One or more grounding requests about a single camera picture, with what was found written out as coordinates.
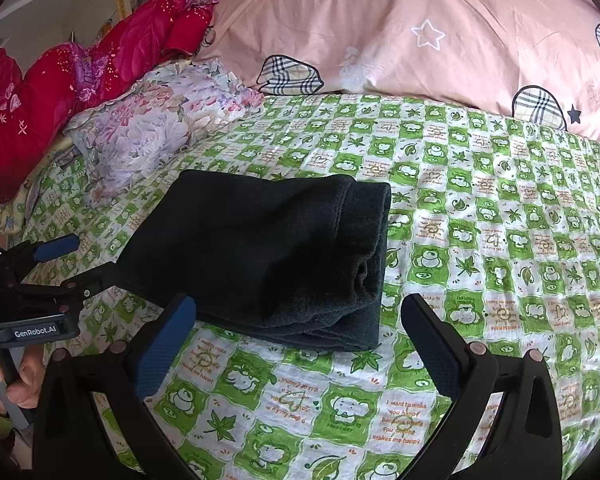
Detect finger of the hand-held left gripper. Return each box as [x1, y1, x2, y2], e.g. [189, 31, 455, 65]
[12, 260, 122, 313]
[0, 233, 81, 283]

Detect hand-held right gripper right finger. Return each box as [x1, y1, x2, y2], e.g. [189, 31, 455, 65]
[395, 294, 564, 480]

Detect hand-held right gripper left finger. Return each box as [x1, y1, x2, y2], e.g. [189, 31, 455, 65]
[32, 294, 197, 480]

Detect black pants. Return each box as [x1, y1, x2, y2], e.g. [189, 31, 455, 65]
[115, 169, 393, 353]

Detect person's left hand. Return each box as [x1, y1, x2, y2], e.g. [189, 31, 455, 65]
[0, 347, 47, 413]

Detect yellow printed cloth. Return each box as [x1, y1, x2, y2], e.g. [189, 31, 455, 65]
[0, 135, 78, 236]

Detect green checked bedsheet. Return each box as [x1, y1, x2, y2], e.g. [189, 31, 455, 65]
[0, 92, 600, 480]

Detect pale floral pillow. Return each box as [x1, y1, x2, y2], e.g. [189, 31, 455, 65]
[62, 59, 266, 208]

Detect red floral quilt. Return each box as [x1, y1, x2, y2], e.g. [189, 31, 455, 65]
[0, 0, 221, 201]

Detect pink quilt with plaid patches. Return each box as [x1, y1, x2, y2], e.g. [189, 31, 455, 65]
[192, 0, 600, 153]

